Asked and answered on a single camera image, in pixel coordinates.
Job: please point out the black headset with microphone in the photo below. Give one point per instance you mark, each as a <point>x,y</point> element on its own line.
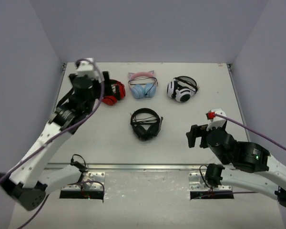
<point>146,129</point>

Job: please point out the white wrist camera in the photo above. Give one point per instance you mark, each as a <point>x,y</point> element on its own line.
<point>217,119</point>
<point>84,68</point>

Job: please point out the aluminium table edge rail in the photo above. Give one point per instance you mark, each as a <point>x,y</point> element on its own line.
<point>143,167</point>

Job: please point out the blue pink cat-ear headphones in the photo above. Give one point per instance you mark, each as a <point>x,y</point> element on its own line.
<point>142,84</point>

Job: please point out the metal base plate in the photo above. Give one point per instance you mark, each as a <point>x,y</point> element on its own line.
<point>91,181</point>
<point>196,183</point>

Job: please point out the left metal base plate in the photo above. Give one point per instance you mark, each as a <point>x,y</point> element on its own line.
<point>91,181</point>

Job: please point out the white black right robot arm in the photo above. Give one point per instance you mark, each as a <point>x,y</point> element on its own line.
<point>247,165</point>

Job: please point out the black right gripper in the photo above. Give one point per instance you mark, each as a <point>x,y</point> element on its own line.
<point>197,131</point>

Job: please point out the white black striped headphones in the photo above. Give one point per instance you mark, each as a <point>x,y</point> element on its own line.
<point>182,88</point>

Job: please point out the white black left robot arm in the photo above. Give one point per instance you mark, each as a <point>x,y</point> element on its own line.
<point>25,183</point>

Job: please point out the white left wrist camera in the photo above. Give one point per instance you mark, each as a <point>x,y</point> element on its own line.
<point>84,68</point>

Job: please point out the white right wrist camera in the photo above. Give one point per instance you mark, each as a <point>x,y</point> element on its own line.
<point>217,119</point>

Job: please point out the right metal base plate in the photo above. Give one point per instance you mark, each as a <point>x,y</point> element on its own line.
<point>196,183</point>

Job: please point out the red black headphones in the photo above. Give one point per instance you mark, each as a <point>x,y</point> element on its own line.
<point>119,93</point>

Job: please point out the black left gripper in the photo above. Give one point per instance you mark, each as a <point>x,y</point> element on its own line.
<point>107,85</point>

